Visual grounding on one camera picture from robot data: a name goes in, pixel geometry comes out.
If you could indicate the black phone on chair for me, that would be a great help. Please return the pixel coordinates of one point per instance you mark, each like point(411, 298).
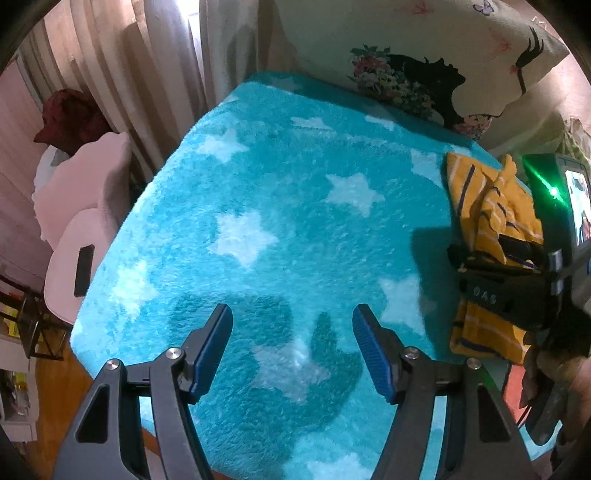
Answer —
point(83, 270)

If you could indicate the dark red cloth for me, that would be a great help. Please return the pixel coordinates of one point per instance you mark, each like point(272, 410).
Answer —
point(71, 119)

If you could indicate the camera with lit screen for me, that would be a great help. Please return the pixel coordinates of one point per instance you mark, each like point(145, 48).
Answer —
point(560, 188)

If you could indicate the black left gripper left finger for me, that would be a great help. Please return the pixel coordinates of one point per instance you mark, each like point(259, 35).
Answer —
point(105, 439)

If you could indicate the yellow striped sweater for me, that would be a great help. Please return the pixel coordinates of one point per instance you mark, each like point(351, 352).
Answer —
point(490, 203)

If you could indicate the right hand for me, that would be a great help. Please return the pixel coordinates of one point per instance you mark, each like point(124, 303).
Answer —
point(566, 370)

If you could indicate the turquoise cartoon fleece blanket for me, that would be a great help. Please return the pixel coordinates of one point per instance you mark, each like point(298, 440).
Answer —
point(291, 202)

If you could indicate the cream pillow with black print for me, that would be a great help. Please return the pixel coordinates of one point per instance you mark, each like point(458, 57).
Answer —
point(456, 63)

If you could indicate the pink padded chair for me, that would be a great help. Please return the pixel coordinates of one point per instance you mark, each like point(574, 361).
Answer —
point(85, 202)

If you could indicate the beige curtain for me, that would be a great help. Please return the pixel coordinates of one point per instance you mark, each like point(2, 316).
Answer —
point(153, 67)

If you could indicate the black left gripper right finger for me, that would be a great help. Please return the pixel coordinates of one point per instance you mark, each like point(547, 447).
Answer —
point(481, 439)

